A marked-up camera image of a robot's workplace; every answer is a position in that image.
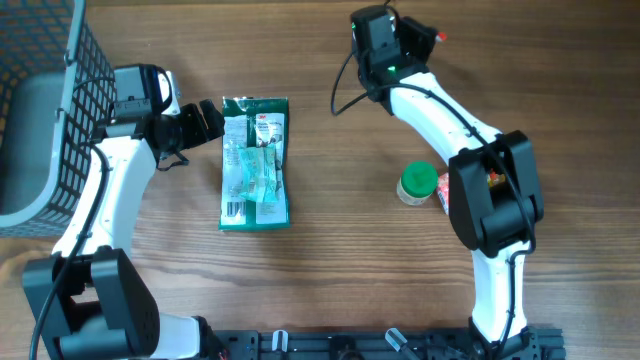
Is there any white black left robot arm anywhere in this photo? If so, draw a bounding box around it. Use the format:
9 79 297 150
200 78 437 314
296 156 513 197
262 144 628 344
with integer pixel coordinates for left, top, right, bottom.
22 64 229 359

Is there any black right camera cable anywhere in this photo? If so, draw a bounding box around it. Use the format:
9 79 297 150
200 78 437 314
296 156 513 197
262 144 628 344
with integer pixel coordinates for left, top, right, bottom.
330 47 539 359

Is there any teal wipes packet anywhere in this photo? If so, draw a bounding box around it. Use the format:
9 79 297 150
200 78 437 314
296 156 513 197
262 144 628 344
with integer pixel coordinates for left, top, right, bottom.
238 145 279 203

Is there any red patterned small carton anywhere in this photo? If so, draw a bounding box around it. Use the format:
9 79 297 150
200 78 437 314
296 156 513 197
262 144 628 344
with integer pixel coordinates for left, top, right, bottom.
436 173 449 215

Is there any green sponge package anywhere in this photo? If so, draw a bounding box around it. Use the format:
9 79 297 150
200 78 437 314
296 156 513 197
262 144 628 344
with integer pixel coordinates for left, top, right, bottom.
219 97 290 231

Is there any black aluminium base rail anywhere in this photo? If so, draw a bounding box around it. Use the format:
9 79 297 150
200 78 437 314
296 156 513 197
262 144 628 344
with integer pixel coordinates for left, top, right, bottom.
208 327 567 360

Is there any dark grey mesh basket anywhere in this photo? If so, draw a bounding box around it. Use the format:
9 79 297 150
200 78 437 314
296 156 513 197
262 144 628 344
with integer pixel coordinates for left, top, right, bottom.
1 0 116 237

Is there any green lidded jar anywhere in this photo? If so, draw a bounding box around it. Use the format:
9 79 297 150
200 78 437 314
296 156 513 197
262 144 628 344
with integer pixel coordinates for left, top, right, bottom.
396 161 439 206

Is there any black left camera cable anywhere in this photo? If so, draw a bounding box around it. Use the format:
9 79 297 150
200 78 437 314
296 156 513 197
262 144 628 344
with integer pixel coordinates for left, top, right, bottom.
28 74 119 360

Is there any black camera cable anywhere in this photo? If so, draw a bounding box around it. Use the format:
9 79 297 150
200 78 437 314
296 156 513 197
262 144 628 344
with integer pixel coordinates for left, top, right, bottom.
28 74 119 360
330 47 539 359

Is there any yellow dish soap bottle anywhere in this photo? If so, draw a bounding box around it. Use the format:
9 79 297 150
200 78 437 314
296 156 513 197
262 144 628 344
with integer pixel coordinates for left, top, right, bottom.
487 170 506 188

